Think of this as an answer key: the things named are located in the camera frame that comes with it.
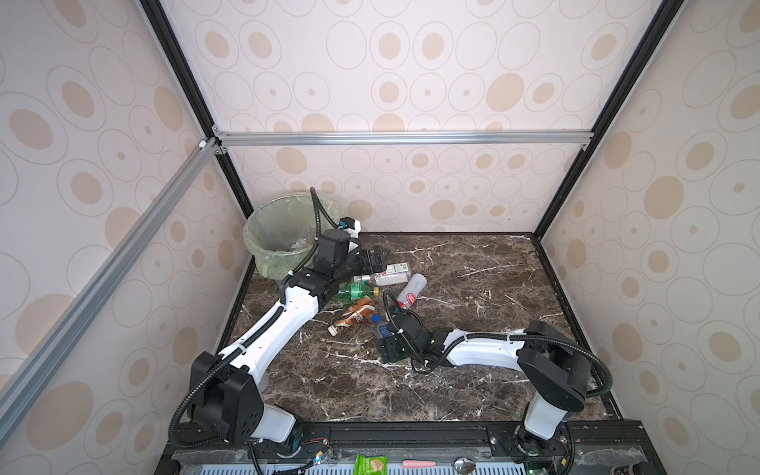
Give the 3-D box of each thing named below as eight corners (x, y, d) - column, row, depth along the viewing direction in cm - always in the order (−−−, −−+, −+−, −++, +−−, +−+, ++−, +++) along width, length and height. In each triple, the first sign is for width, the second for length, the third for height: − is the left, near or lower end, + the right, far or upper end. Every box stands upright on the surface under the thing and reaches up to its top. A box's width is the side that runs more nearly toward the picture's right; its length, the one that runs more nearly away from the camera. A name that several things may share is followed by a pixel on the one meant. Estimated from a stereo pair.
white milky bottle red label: (395, 306, 101) (395, 298, 97) (415, 278, 108) (416, 270, 105) (407, 312, 99) (408, 305, 95) (427, 284, 106) (428, 277, 103)
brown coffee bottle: (337, 343, 93) (335, 335, 88) (328, 332, 95) (326, 323, 90) (375, 313, 99) (375, 304, 95) (366, 304, 102) (365, 295, 97)
